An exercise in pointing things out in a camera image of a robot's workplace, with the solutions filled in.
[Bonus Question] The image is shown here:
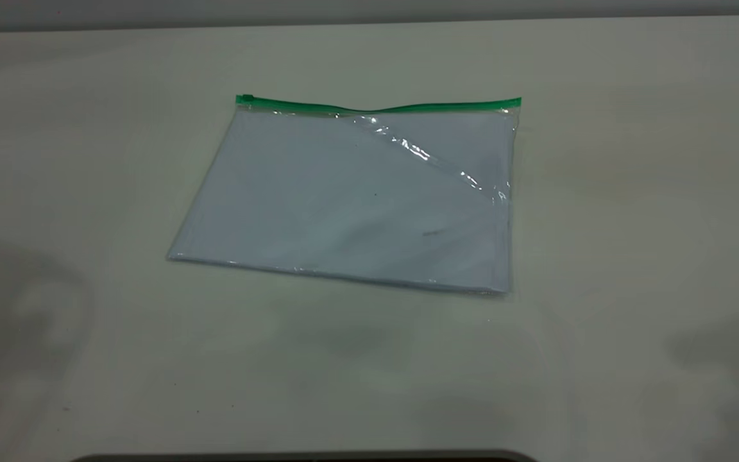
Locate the white paper stack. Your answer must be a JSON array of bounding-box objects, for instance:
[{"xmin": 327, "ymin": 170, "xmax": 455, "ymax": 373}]
[{"xmin": 169, "ymin": 110, "xmax": 513, "ymax": 294}]

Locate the clear zip bag green zipper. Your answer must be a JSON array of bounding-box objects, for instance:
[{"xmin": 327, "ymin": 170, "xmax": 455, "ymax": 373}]
[{"xmin": 166, "ymin": 94, "xmax": 523, "ymax": 296}]

